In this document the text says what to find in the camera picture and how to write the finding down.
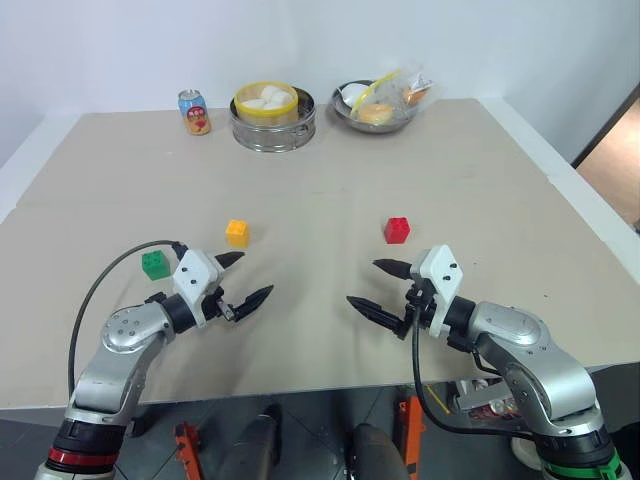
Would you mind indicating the white round floor object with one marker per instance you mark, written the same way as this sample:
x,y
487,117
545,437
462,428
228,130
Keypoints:
x,y
524,455

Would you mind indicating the orange clamp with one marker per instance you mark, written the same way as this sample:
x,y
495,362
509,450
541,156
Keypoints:
x,y
412,440
187,450

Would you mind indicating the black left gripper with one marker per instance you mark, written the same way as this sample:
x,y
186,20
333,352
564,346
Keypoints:
x,y
216,304

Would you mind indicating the white steamed buns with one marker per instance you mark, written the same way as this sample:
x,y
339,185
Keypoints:
x,y
267,96

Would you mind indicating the box of clutter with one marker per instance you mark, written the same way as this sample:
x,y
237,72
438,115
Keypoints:
x,y
482,397

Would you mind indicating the stainless steel steamer pot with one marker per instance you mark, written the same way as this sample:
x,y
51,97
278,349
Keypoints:
x,y
272,136

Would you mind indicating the stainless steel bowl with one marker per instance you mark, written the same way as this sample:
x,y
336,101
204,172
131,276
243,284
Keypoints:
x,y
350,120

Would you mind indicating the yellow steamer basket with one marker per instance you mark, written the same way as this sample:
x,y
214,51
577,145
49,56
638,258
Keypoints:
x,y
267,116

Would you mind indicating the dark rounded shape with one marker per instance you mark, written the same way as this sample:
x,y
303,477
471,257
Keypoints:
x,y
377,452
257,445

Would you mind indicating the yellow toy block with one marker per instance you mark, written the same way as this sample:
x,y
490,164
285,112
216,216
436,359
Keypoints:
x,y
238,233

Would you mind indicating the brown wooden door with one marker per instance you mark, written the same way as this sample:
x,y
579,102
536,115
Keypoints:
x,y
612,170

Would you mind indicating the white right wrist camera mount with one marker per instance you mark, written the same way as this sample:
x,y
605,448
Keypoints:
x,y
442,272

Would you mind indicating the small orange bread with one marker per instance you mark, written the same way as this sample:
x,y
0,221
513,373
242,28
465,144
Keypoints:
x,y
414,96

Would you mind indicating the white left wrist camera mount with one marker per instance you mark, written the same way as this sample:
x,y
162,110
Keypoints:
x,y
192,275

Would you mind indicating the blue orange drink can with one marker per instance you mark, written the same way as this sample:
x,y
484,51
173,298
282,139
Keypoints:
x,y
195,112

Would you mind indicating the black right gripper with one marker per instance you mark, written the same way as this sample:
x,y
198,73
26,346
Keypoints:
x,y
420,302

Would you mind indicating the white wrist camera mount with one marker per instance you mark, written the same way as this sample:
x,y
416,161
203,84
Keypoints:
x,y
442,272
192,275

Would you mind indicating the beige table cover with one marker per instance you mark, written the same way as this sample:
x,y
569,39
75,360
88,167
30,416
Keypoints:
x,y
320,190

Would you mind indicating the red toy block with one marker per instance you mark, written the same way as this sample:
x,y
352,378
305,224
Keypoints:
x,y
397,230

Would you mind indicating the green toy block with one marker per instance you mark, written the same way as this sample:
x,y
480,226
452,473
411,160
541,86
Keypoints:
x,y
155,265

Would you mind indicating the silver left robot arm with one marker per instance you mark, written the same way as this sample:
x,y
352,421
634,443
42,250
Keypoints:
x,y
125,330

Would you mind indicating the clear plastic bag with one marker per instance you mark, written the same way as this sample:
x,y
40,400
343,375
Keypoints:
x,y
395,97

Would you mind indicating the round golden bread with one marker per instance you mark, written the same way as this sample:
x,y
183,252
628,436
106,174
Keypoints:
x,y
376,114

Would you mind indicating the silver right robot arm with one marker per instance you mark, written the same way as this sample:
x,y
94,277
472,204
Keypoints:
x,y
525,340

